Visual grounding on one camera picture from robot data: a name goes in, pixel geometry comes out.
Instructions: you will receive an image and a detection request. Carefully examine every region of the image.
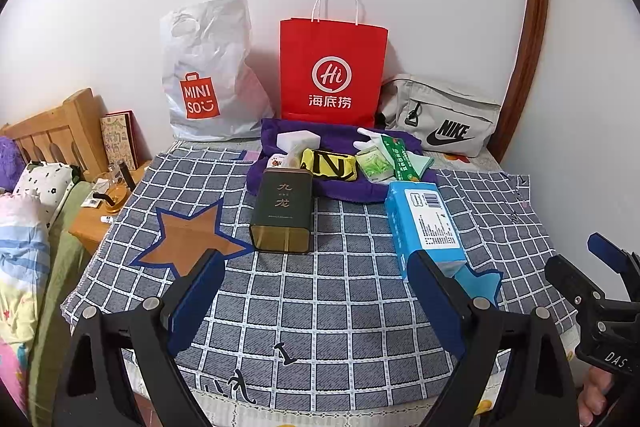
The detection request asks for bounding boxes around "red paper shopping bag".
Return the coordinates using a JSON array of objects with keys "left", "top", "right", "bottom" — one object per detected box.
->
[{"left": 280, "top": 0, "right": 389, "bottom": 126}]

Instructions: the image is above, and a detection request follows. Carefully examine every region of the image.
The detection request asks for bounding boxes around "person's right hand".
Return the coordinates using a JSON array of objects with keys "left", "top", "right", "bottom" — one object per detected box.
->
[{"left": 576, "top": 364, "right": 618, "bottom": 427}]

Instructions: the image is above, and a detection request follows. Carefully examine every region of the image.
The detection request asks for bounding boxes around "white sponge block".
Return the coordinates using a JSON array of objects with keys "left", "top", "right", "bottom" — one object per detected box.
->
[{"left": 276, "top": 130, "right": 322, "bottom": 156}]

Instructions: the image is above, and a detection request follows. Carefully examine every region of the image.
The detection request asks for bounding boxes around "leaf print tissue pack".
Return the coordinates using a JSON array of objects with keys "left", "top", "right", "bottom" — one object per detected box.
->
[{"left": 356, "top": 146, "right": 396, "bottom": 184}]

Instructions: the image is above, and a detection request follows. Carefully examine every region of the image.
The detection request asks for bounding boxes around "green white packet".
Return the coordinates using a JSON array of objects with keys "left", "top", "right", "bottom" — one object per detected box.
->
[{"left": 382, "top": 136, "right": 421, "bottom": 182}]

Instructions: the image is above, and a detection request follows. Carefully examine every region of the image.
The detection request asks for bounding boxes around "purple plush toy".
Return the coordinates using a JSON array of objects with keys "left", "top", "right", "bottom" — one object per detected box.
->
[{"left": 0, "top": 136, "right": 26, "bottom": 195}]

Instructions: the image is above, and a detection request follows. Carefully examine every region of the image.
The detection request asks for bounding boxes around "grey checked blanket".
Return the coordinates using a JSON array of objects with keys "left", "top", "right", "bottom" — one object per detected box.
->
[{"left": 60, "top": 146, "right": 583, "bottom": 427}]

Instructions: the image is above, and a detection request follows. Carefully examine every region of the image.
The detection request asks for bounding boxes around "dark green tea tin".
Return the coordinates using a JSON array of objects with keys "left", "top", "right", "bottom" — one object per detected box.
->
[{"left": 249, "top": 169, "right": 316, "bottom": 254}]

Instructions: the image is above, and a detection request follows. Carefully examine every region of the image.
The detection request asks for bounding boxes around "pale green sponge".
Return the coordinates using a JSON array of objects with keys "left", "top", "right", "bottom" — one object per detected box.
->
[{"left": 400, "top": 154, "right": 435, "bottom": 182}]

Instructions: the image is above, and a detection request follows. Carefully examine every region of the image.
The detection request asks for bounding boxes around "purple towel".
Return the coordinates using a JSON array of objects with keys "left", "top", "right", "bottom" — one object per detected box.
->
[{"left": 246, "top": 118, "right": 438, "bottom": 205}]

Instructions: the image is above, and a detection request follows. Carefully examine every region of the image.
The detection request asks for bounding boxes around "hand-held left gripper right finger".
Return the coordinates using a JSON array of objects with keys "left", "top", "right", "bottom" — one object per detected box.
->
[{"left": 407, "top": 249, "right": 583, "bottom": 427}]

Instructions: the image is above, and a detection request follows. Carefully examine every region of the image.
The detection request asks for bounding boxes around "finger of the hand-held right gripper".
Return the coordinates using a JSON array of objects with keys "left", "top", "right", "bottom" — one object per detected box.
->
[
  {"left": 544, "top": 255, "right": 608, "bottom": 314},
  {"left": 586, "top": 233, "right": 640, "bottom": 280}
]

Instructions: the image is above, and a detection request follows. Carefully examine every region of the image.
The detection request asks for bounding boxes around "patterned book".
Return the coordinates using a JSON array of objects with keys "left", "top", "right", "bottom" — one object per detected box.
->
[{"left": 100, "top": 110, "right": 140, "bottom": 171}]

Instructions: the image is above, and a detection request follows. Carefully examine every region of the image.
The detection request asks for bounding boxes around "white flower pillow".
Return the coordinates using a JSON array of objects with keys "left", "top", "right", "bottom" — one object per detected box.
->
[{"left": 12, "top": 161, "right": 86, "bottom": 228}]

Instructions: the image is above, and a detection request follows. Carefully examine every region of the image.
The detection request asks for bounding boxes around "wooden headboard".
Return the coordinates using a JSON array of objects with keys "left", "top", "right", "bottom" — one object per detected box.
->
[{"left": 0, "top": 88, "right": 108, "bottom": 182}]

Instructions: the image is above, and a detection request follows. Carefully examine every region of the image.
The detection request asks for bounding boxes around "fruit print wipe packet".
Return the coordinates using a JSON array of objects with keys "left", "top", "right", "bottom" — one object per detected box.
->
[{"left": 267, "top": 153, "right": 301, "bottom": 170}]

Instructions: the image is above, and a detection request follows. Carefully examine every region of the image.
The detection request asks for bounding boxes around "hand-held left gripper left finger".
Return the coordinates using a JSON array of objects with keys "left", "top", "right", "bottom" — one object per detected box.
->
[{"left": 52, "top": 248, "right": 227, "bottom": 427}]

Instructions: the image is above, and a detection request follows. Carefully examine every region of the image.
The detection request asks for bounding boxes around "white plastic shopping bag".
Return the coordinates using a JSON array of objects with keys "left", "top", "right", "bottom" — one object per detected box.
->
[{"left": 160, "top": 0, "right": 276, "bottom": 142}]

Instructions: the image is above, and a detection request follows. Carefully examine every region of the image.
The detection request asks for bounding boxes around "yellow black pouch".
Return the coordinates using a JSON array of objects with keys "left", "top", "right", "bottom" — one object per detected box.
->
[{"left": 300, "top": 148, "right": 358, "bottom": 182}]

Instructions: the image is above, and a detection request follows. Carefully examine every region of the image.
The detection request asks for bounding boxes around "white glove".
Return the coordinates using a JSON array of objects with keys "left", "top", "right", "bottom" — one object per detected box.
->
[{"left": 352, "top": 127, "right": 388, "bottom": 155}]

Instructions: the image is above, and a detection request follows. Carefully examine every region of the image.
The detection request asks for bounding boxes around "blue tissue box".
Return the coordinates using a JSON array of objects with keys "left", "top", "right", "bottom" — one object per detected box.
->
[{"left": 385, "top": 181, "right": 468, "bottom": 280}]

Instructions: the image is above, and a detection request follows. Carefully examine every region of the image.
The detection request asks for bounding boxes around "glass cup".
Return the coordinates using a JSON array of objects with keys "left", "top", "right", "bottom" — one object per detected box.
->
[{"left": 107, "top": 160, "right": 136, "bottom": 190}]

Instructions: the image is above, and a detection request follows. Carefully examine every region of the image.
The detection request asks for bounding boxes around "grey waist bag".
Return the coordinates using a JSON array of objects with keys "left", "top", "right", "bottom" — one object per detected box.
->
[{"left": 377, "top": 74, "right": 502, "bottom": 158}]

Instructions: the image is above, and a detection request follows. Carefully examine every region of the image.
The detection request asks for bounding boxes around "wooden nightstand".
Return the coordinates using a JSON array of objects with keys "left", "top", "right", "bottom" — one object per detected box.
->
[{"left": 68, "top": 160, "right": 153, "bottom": 255}]

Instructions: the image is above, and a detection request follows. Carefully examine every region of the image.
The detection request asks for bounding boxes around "brown door frame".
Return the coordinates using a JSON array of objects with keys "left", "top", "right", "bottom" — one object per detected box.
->
[{"left": 492, "top": 0, "right": 551, "bottom": 168}]

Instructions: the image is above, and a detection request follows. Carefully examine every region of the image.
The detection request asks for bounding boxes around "green bedsheet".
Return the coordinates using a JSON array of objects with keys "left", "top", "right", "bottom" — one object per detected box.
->
[{"left": 27, "top": 182, "right": 93, "bottom": 427}]

